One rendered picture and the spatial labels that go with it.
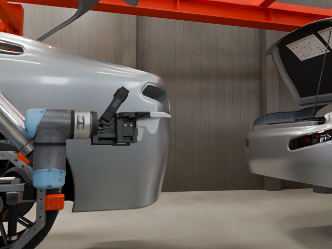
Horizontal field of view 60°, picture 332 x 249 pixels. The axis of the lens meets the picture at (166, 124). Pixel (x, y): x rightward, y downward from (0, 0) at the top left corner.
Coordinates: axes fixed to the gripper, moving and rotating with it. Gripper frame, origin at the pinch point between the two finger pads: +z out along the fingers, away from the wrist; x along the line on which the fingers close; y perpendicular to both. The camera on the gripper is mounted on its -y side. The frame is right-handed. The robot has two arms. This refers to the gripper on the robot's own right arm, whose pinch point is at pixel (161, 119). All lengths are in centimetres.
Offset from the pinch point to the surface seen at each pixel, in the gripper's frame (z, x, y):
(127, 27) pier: 129, -503, -320
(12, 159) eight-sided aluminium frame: -46, -88, 4
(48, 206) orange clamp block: -29, -90, 28
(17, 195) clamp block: -42, -68, 21
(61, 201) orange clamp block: -23, -89, 26
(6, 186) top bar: -47, -71, 17
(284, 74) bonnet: 276, -216, -118
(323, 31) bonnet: 239, -121, -129
